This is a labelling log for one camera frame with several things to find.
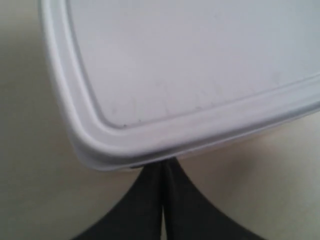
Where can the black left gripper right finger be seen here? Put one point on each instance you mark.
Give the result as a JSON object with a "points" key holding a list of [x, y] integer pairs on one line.
{"points": [[188, 214]]}

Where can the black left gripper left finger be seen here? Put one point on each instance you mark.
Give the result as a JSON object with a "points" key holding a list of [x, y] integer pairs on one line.
{"points": [[138, 214]]}

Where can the white lidded plastic container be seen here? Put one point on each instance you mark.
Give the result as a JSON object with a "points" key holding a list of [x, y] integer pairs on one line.
{"points": [[141, 81]]}

